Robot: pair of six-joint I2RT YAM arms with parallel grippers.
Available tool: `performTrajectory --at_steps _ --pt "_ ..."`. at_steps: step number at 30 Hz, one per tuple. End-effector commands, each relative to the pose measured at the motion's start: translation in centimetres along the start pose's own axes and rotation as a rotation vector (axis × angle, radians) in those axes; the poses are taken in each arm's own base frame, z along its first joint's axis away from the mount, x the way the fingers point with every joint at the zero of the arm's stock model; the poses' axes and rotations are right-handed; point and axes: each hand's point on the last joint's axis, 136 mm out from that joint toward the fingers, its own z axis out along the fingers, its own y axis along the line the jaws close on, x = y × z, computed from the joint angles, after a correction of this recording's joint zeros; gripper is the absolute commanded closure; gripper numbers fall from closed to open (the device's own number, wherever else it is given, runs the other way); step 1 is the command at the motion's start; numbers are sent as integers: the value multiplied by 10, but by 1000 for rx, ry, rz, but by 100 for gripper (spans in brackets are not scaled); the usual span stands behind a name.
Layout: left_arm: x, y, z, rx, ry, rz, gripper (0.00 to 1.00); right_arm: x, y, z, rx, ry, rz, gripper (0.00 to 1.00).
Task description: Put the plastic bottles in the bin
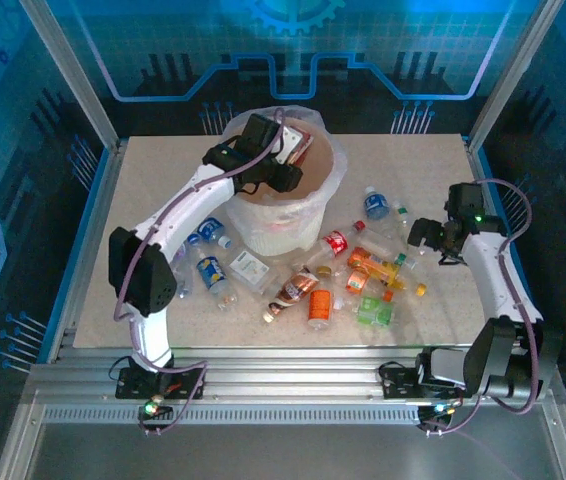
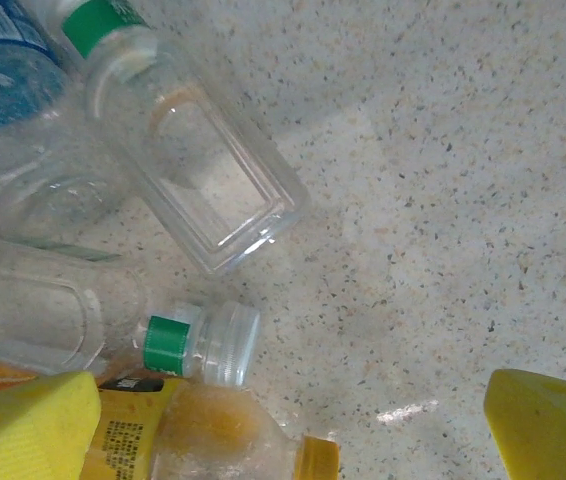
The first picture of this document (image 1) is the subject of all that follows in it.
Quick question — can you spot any clear bottle green cap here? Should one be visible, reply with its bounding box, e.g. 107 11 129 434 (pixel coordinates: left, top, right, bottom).
393 252 423 275

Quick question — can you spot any clear bottle green band label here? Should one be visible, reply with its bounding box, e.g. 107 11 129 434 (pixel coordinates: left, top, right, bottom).
391 200 417 236

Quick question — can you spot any plain clear plastic bottle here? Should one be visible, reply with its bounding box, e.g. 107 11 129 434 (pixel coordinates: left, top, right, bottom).
357 227 404 256

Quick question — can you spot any small blue label water bottle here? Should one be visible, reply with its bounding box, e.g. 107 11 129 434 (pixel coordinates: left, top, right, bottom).
362 185 392 222

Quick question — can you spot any orange juice bottle yellow cap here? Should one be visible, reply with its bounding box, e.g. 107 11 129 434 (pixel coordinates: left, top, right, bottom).
346 245 428 297

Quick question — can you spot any small orange label bottle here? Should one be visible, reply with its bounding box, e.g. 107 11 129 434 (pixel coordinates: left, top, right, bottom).
345 268 372 296

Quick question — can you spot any blue white label bottle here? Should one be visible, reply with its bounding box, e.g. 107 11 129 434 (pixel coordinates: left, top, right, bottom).
196 216 234 250

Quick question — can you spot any red label cola bottle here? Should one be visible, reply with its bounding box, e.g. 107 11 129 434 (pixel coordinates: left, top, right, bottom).
302 219 368 269

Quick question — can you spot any green label bottle orange cap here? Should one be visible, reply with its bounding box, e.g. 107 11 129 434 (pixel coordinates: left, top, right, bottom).
355 289 397 329

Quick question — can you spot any clear bottle gold cap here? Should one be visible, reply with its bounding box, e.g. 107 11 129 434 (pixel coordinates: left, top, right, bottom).
315 263 348 289

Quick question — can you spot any small clear crushed bottle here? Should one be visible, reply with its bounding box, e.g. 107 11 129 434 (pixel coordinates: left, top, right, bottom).
331 292 359 316

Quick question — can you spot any brown label drink bottle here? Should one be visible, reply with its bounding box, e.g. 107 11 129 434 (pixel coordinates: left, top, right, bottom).
262 267 320 325

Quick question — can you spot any blue yellow label bottle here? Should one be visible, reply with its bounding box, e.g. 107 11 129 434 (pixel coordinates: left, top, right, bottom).
195 253 238 311

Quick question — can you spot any orange label clear bottle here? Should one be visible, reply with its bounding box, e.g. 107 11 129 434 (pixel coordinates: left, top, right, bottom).
306 287 335 332

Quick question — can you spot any crushed clear bottle blue cap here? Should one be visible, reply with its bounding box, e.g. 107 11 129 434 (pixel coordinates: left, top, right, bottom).
171 233 200 300

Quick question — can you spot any white trash bin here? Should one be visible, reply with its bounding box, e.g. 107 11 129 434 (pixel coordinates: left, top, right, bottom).
220 105 349 254

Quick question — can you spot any small LED circuit board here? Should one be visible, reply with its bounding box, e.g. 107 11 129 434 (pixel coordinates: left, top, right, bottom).
137 394 174 419
420 402 457 421

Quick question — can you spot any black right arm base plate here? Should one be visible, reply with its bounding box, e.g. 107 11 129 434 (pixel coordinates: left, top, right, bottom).
379 363 464 400

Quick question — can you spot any aluminium frame post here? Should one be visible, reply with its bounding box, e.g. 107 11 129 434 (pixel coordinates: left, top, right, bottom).
465 0 564 149
17 0 123 151

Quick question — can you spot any aluminium front rail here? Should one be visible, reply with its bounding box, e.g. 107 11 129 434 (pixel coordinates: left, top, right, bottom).
27 346 562 409

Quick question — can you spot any slotted grey cable duct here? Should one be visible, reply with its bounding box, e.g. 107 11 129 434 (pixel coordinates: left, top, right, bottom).
42 405 427 425

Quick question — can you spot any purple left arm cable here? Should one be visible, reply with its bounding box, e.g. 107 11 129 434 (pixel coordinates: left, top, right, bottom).
112 107 287 436

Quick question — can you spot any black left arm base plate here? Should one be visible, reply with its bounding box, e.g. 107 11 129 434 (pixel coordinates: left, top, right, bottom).
115 366 208 400

